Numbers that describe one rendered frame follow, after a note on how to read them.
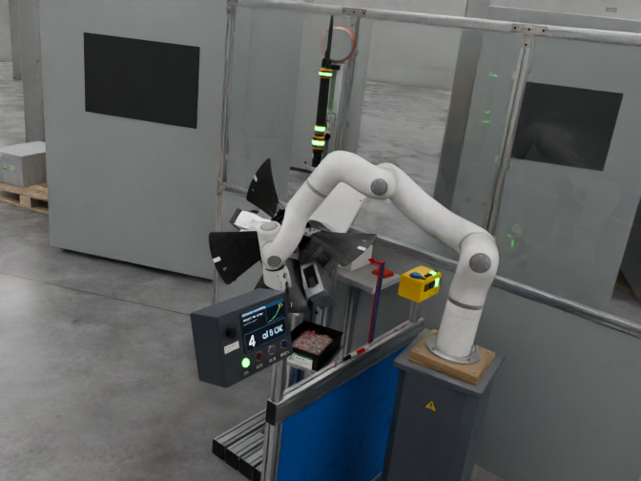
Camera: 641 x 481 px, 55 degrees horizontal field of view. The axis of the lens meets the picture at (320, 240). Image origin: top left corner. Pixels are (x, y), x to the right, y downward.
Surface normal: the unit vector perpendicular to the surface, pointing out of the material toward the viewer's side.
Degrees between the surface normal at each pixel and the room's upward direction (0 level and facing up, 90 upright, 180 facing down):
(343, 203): 50
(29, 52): 90
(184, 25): 90
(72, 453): 0
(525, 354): 90
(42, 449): 0
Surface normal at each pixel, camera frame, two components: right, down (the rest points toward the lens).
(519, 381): -0.63, 0.20
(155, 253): -0.25, 0.30
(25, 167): 0.89, 0.32
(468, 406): 0.26, 0.35
